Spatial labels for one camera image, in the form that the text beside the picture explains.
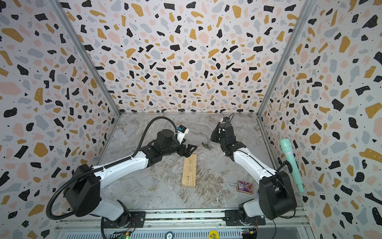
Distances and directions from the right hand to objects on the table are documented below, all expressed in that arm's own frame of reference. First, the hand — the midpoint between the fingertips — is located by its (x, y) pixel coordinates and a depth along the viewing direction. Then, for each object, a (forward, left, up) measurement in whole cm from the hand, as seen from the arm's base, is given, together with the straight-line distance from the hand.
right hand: (216, 131), depth 87 cm
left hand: (-10, +12, +1) cm, 15 cm away
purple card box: (-26, -16, -18) cm, 35 cm away
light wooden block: (-18, +16, -15) cm, 28 cm away
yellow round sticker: (-48, +2, -19) cm, 51 cm away
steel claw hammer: (-2, +6, -12) cm, 13 cm away
